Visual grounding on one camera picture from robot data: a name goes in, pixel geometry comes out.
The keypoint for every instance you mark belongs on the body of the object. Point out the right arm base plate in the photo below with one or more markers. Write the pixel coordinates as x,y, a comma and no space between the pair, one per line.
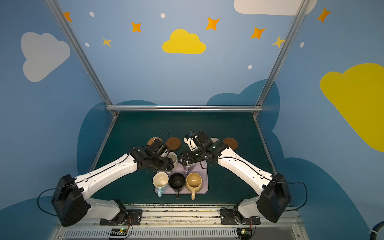
231,217

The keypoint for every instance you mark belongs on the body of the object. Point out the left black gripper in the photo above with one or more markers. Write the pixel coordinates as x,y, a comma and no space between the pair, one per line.
167,163

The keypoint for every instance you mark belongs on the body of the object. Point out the left green circuit board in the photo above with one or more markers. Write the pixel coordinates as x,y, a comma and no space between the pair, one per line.
121,233

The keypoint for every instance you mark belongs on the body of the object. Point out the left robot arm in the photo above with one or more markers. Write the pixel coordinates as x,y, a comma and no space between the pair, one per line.
72,199

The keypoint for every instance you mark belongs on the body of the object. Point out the black mug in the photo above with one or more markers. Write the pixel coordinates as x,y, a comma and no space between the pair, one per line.
177,182

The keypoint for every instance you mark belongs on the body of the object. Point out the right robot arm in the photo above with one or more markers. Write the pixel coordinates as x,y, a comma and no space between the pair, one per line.
273,195

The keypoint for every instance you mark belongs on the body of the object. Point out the tan yellow mug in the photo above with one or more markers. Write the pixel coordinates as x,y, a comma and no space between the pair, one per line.
194,184

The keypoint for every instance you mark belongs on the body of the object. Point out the woven cork coaster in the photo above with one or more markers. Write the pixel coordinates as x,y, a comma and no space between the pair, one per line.
152,140

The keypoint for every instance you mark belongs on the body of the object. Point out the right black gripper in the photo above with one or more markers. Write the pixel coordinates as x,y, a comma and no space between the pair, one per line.
186,157

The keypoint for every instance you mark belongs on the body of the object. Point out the aluminium frame post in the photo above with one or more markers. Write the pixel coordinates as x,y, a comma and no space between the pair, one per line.
65,25
290,37

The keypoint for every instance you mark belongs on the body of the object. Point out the right green circuit board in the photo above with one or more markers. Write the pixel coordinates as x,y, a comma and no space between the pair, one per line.
244,234

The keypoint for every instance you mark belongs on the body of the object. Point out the green circuit board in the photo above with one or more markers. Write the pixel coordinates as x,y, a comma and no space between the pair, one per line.
244,234
121,233

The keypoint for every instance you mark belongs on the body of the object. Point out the rear aluminium crossbar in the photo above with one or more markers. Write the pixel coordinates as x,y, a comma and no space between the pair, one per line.
132,108

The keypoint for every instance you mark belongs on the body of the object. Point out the aluminium front rail frame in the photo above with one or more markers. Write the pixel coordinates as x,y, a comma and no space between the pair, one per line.
185,222

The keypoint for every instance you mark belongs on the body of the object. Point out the brown wooden saucer coaster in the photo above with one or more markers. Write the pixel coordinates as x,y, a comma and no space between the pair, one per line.
231,142

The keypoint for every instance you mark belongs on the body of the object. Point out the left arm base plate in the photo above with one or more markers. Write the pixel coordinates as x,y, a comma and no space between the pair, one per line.
135,216

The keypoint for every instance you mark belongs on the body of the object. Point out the white mug lilac handle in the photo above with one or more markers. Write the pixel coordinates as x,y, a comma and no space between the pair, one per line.
189,165

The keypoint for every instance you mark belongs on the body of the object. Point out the right aluminium frame post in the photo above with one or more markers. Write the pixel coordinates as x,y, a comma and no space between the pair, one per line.
290,37

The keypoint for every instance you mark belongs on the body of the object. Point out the dark brown wooden coaster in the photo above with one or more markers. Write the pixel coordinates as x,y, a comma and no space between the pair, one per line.
173,143

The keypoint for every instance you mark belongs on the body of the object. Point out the left aluminium frame post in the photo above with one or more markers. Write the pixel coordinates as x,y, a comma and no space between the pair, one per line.
65,25

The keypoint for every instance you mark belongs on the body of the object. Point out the lilac plastic tray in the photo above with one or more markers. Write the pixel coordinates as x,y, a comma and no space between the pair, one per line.
200,168

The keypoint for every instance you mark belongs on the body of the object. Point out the cream mug white handle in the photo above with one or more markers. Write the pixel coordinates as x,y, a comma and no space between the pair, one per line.
173,156

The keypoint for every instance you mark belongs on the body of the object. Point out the cream mug blue handle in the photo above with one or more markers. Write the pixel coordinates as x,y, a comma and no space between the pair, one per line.
161,182

